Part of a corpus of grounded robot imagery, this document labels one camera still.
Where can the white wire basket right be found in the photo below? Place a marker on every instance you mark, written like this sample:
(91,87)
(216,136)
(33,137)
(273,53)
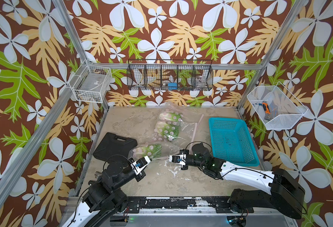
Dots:
(285,108)

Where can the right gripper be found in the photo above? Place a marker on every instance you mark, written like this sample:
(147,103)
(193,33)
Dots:
(185,151)

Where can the white wire basket left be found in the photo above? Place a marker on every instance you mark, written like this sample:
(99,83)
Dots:
(90,83)

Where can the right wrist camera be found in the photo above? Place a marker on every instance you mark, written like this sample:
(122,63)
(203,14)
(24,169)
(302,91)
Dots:
(178,159)

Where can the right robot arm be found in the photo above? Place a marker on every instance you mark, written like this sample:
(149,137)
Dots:
(272,189)

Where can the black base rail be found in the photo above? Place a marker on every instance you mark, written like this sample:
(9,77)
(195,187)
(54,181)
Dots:
(219,203)

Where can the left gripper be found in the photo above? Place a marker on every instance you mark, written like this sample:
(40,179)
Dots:
(139,175)

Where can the black wire basket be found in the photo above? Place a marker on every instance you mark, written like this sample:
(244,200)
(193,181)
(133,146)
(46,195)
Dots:
(155,74)

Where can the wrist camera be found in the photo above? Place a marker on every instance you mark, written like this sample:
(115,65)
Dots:
(139,165)
(178,159)

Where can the white wire basket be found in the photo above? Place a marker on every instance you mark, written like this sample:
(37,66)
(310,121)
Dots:
(90,83)
(285,108)

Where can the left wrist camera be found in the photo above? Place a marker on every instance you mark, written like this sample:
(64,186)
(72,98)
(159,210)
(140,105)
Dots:
(139,165)

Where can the blue small box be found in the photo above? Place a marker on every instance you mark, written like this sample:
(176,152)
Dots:
(172,86)

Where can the orange black tool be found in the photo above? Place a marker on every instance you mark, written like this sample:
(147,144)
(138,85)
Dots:
(267,111)

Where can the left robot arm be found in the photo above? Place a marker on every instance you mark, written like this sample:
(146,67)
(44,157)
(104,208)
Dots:
(104,197)

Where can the zip-top bag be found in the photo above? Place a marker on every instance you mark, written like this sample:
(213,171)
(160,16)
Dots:
(186,134)
(189,115)
(167,150)

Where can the teal plastic basket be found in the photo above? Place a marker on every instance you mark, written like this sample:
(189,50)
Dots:
(231,141)

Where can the black plastic case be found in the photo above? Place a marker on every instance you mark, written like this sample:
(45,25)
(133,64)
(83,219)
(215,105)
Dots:
(113,144)

